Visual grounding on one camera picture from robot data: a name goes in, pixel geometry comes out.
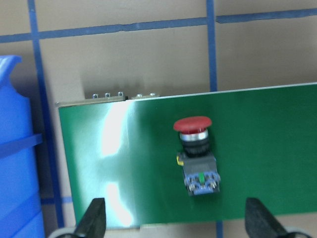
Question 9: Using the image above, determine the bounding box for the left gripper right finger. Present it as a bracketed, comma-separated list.
[245, 197, 287, 238]

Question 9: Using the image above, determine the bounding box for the green conveyor belt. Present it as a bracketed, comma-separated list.
[58, 83, 317, 229]

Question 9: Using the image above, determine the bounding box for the left blue bin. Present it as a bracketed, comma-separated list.
[0, 55, 45, 238]

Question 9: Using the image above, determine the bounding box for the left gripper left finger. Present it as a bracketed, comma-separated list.
[74, 198, 106, 238]

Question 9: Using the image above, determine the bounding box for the red push button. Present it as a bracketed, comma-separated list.
[173, 116, 220, 196]

